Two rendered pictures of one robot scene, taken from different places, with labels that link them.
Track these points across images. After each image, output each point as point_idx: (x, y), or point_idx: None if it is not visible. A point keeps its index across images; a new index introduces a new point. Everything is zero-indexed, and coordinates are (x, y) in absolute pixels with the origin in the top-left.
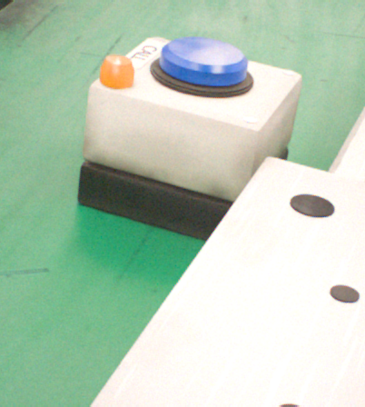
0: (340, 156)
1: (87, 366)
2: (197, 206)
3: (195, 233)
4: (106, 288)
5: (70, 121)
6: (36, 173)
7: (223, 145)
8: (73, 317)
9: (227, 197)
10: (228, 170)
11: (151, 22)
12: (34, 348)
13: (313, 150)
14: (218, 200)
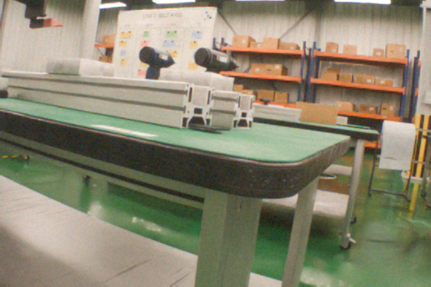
0: (30, 72)
1: (15, 101)
2: (1, 92)
3: (1, 97)
4: (2, 99)
5: None
6: None
7: (4, 81)
8: (5, 100)
9: (5, 90)
10: (5, 85)
11: None
12: (7, 101)
13: None
14: (3, 91)
